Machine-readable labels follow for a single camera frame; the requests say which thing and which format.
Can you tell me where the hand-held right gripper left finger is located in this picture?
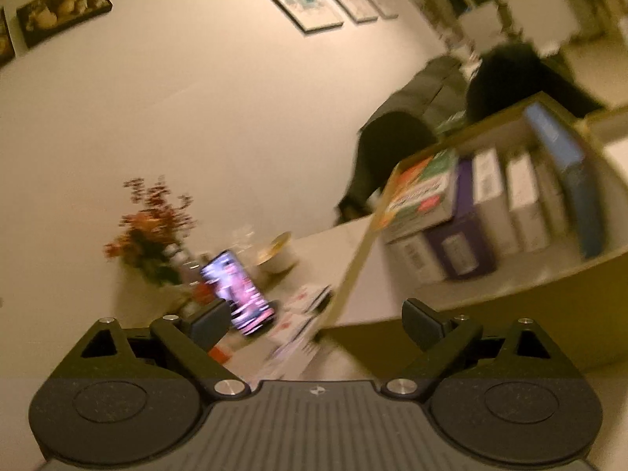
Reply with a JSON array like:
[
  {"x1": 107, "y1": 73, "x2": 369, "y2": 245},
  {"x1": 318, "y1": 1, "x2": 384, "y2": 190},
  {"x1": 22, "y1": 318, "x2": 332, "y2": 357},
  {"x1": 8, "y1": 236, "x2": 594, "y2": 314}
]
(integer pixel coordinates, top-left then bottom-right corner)
[{"x1": 81, "y1": 298, "x2": 252, "y2": 399}]

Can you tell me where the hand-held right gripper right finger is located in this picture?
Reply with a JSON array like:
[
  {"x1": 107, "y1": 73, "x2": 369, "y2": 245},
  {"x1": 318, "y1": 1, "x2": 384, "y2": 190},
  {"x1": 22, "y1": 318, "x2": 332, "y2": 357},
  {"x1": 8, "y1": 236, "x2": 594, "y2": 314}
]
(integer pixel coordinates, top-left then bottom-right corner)
[{"x1": 383, "y1": 298, "x2": 553, "y2": 398}]

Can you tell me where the white teal medicine box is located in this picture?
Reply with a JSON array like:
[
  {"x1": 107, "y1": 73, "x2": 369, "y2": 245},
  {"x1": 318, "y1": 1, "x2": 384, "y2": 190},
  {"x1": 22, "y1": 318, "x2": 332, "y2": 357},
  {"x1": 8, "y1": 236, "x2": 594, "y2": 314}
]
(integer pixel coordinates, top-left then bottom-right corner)
[{"x1": 387, "y1": 232, "x2": 442, "y2": 286}]

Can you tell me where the purple medicine box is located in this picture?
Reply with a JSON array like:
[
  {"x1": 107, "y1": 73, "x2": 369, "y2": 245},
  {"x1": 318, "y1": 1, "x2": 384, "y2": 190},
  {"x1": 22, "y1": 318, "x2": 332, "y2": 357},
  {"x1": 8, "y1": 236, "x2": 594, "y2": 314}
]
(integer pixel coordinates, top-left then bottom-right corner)
[{"x1": 423, "y1": 157, "x2": 497, "y2": 283}]

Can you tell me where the beige cardboard storage box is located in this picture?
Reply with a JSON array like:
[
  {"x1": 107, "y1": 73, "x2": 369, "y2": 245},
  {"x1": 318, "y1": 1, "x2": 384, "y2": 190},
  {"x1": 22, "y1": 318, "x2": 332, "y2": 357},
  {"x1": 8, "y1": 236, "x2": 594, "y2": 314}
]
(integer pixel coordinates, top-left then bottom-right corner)
[{"x1": 314, "y1": 91, "x2": 628, "y2": 369}]

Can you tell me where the orange green medicine box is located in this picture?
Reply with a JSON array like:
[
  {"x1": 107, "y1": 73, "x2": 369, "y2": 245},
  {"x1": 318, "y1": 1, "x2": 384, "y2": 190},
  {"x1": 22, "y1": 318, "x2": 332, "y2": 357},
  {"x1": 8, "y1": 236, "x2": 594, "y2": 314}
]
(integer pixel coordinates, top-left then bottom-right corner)
[{"x1": 375, "y1": 147, "x2": 459, "y2": 243}]

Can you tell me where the white medicine box barcode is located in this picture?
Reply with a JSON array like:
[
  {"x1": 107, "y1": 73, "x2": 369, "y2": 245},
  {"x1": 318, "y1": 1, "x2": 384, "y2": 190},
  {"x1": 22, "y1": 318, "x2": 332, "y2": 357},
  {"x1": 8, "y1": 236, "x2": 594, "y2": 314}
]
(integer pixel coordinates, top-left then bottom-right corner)
[
  {"x1": 505, "y1": 152, "x2": 553, "y2": 253},
  {"x1": 471, "y1": 147, "x2": 521, "y2": 256}
]

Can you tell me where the blue box red circle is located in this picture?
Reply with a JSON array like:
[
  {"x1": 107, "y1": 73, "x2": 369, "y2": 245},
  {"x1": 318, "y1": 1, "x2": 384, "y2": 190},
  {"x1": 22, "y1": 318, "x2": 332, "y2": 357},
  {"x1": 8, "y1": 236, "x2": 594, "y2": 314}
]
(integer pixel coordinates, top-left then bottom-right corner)
[{"x1": 522, "y1": 103, "x2": 604, "y2": 260}]

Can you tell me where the white marble desktop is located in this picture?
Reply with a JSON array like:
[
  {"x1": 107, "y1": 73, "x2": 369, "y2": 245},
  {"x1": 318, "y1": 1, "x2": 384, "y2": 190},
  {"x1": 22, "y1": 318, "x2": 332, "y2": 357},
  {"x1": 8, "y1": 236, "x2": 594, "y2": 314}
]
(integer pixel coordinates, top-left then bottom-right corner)
[{"x1": 110, "y1": 216, "x2": 628, "y2": 471}]

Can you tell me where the black smartphone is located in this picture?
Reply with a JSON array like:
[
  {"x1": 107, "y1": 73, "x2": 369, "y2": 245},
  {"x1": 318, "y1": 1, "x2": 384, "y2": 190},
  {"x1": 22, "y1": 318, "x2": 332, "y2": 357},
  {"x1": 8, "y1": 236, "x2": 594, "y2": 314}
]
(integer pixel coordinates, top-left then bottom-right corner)
[{"x1": 200, "y1": 249, "x2": 276, "y2": 337}]

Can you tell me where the clear bottle red label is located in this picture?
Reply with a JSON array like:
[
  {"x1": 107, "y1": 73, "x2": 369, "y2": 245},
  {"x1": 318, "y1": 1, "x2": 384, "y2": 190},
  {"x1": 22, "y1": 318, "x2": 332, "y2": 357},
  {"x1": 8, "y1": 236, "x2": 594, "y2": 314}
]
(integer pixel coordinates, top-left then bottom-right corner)
[{"x1": 177, "y1": 250, "x2": 217, "y2": 312}]

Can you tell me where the long white medicine box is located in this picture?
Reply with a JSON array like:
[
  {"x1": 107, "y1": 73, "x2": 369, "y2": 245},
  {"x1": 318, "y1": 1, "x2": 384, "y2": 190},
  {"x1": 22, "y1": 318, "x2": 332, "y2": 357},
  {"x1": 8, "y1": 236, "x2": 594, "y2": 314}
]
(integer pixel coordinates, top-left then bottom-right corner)
[{"x1": 265, "y1": 313, "x2": 325, "y2": 384}]

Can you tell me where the clear plastic bottle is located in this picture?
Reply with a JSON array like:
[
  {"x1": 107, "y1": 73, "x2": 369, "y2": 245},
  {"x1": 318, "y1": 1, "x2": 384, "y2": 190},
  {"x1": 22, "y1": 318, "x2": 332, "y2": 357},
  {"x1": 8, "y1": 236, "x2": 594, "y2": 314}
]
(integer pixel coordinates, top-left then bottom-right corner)
[{"x1": 230, "y1": 223, "x2": 261, "y2": 256}]

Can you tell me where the white bowl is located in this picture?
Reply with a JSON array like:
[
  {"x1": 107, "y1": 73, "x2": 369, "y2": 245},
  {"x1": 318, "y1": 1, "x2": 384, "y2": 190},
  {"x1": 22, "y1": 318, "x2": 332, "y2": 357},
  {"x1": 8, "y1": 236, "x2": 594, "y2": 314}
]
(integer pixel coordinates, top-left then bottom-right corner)
[{"x1": 256, "y1": 232, "x2": 299, "y2": 274}]

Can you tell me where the dried orange flower bouquet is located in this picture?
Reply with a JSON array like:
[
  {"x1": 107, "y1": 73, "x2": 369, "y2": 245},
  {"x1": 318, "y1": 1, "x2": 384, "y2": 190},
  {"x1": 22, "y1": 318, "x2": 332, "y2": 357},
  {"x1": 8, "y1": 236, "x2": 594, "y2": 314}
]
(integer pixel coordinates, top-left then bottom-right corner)
[{"x1": 104, "y1": 175, "x2": 199, "y2": 286}]

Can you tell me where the dark armchair with legs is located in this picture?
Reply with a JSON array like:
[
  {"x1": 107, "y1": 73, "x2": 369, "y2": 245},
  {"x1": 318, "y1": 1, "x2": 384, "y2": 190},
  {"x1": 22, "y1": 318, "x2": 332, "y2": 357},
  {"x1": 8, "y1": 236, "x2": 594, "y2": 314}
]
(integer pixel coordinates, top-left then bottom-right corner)
[{"x1": 334, "y1": 110, "x2": 437, "y2": 229}]

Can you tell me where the beige cardboard box lid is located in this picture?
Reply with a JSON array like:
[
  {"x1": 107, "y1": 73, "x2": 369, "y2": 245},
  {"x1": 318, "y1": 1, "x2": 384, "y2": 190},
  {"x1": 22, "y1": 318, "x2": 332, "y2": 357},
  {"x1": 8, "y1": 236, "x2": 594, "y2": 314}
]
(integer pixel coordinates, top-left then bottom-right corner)
[{"x1": 584, "y1": 105, "x2": 628, "y2": 197}]

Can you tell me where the dark round-backed chair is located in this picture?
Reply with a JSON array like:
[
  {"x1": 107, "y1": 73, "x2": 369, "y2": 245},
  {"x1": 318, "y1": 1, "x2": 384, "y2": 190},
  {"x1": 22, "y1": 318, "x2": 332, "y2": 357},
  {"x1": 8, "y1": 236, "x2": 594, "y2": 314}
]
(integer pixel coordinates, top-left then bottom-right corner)
[{"x1": 466, "y1": 42, "x2": 606, "y2": 123}]

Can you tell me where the white cabinet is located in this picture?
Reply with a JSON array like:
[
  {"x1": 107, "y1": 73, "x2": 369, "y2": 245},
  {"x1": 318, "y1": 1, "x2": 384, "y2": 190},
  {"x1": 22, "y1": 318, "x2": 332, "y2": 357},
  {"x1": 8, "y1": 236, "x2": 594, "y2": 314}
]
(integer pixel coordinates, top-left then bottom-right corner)
[{"x1": 458, "y1": 0, "x2": 582, "y2": 57}]

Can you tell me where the dark fruit wall picture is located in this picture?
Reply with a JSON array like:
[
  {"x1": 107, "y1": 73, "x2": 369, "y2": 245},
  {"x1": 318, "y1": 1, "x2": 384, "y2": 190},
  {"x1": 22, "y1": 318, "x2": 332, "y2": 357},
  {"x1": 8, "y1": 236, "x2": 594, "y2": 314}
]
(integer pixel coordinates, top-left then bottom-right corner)
[{"x1": 16, "y1": 0, "x2": 113, "y2": 50}]

